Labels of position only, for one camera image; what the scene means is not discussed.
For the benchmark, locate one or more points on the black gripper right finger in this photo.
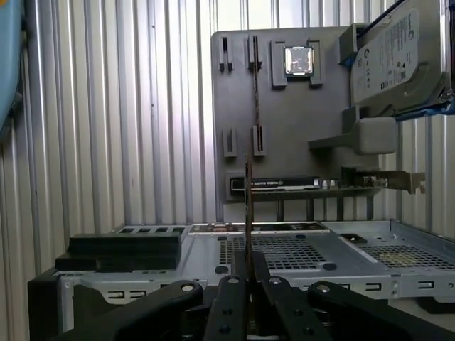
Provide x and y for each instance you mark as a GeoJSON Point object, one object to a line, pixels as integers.
{"type": "Point", "coordinates": [284, 312]}

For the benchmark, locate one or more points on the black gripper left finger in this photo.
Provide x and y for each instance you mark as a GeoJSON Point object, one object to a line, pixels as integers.
{"type": "Point", "coordinates": [224, 309]}

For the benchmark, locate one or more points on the RAM stick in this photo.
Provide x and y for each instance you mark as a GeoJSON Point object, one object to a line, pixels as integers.
{"type": "Point", "coordinates": [249, 213]}
{"type": "Point", "coordinates": [255, 99]}

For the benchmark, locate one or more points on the black PC case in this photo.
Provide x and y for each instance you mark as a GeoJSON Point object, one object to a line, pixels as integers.
{"type": "Point", "coordinates": [199, 255]}

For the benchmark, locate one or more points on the grey power supply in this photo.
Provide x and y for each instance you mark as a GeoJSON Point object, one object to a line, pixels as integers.
{"type": "Point", "coordinates": [373, 238]}

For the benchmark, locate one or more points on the graphics card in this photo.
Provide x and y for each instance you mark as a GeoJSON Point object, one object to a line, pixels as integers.
{"type": "Point", "coordinates": [270, 183]}

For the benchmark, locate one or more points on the grey parts rack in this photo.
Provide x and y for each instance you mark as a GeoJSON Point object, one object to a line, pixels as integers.
{"type": "Point", "coordinates": [302, 117]}

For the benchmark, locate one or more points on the silver CPU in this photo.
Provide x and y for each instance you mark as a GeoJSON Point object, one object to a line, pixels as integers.
{"type": "Point", "coordinates": [299, 61]}

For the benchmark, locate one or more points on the blue disk carrier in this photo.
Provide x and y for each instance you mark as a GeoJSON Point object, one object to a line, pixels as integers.
{"type": "Point", "coordinates": [437, 108]}

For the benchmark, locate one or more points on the silver hard disk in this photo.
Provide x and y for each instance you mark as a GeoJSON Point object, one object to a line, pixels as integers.
{"type": "Point", "coordinates": [391, 60]}

